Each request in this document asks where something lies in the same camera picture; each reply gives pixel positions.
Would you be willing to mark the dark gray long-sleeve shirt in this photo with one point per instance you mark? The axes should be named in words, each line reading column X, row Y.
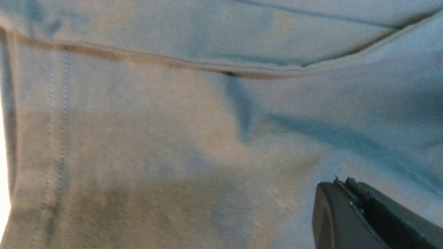
column 178, row 124

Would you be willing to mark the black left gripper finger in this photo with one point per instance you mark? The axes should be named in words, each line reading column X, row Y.
column 354, row 215

